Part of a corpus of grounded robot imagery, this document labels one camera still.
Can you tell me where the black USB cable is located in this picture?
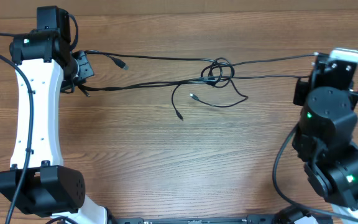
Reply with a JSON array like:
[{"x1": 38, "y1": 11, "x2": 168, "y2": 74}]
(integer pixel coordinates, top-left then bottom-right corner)
[
  {"x1": 78, "y1": 57, "x2": 310, "y2": 109},
  {"x1": 84, "y1": 49, "x2": 319, "y2": 121}
]

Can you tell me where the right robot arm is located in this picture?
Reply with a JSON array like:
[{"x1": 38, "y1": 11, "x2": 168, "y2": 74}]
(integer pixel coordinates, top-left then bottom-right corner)
[{"x1": 292, "y1": 48, "x2": 358, "y2": 219}]

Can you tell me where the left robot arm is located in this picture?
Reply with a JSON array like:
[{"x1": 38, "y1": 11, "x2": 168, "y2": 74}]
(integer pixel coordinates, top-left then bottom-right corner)
[{"x1": 0, "y1": 6, "x2": 107, "y2": 223}]

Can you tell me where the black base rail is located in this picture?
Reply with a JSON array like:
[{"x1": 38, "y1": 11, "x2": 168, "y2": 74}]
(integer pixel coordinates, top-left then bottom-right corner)
[{"x1": 113, "y1": 215, "x2": 334, "y2": 224}]

